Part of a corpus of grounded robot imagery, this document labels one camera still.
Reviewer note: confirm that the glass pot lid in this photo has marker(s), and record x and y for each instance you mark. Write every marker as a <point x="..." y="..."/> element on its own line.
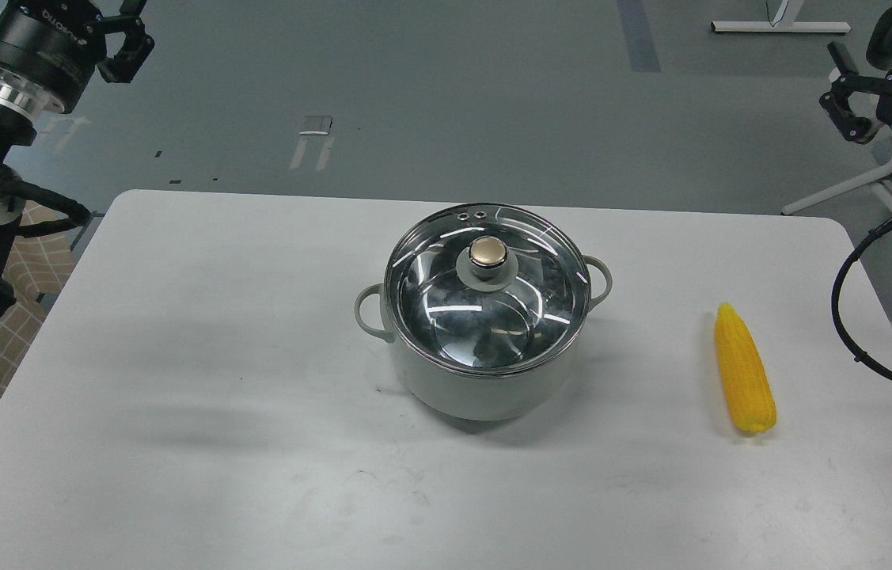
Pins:
<point x="489" y="290"/>

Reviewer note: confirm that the yellow corn cob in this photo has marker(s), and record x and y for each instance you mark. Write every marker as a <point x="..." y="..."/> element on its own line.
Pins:
<point x="745" y="385"/>

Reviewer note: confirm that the white desk frame foot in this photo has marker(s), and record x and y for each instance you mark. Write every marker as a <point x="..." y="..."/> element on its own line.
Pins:
<point x="784" y="21"/>

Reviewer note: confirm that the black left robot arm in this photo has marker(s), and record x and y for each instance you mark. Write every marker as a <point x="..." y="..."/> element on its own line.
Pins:
<point x="27" y="210"/>

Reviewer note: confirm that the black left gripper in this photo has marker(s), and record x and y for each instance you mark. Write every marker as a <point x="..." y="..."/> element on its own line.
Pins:
<point x="47" y="43"/>

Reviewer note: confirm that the white pot with steel interior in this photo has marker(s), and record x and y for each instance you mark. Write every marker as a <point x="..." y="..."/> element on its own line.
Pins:
<point x="460" y="396"/>

